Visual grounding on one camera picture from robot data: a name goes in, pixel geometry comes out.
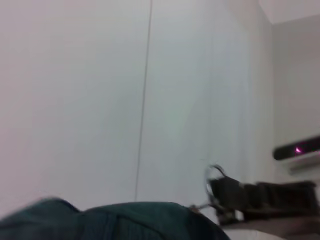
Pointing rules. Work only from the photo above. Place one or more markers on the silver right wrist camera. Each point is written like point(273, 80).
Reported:
point(300, 155)

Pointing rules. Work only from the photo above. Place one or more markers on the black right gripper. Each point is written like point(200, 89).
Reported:
point(282, 202)

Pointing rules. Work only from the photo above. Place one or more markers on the dark teal fabric lunch bag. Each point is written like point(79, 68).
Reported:
point(112, 222)

